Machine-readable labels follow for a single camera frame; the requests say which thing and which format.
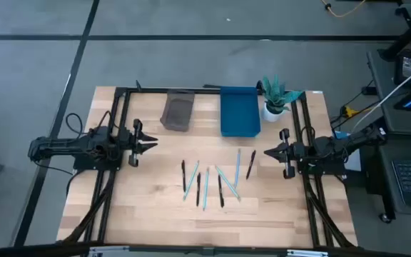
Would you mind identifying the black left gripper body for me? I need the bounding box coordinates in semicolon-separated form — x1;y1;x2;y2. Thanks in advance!
120;119;144;168

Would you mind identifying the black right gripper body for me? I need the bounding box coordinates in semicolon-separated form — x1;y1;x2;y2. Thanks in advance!
279;128;306;180

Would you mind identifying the light blue pencil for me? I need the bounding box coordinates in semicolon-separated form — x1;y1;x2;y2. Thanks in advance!
183;160;201;202
233;148;242;189
202;166;210;211
215;165;241;202

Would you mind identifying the white plant pot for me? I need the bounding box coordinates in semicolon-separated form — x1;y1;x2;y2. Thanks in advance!
262;101;285;124

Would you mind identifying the translucent grey plastic bin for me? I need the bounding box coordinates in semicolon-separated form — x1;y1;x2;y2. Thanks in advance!
159;89;196;132

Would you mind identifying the blue plastic bin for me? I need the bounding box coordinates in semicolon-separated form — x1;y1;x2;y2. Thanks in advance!
219;86;262;138

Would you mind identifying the green succulent plant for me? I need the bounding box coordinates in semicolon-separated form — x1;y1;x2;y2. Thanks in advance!
261;74;305;116

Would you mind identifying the blue and white box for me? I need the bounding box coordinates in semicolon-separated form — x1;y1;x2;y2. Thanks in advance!
335;130;362;173

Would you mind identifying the yellow plug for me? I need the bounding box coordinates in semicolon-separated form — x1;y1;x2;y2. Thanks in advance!
342;106;360;119

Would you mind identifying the dark grey cart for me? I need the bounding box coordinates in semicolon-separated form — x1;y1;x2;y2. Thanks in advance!
365;49;411;224

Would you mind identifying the black desk beam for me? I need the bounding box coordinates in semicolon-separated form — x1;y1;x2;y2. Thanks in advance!
378;6;411;61

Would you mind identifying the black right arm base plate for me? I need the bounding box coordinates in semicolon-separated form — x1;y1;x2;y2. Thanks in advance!
298;156;346;176

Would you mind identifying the black aluminium frame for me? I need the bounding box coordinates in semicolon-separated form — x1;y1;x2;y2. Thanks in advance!
0;85;411;257

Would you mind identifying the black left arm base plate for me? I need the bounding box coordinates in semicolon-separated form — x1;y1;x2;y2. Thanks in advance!
73;153;123;171

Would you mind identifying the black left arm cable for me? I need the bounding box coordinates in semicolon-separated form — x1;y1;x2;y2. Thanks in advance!
65;111;121;139

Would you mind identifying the silver metal bracket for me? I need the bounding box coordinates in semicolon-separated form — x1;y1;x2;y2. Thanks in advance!
286;249;330;257
88;245;131;257

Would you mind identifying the white cable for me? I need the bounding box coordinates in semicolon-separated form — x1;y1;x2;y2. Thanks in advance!
350;59;411;133

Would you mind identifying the yellow extension cable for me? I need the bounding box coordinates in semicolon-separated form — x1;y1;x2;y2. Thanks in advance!
320;0;367;18

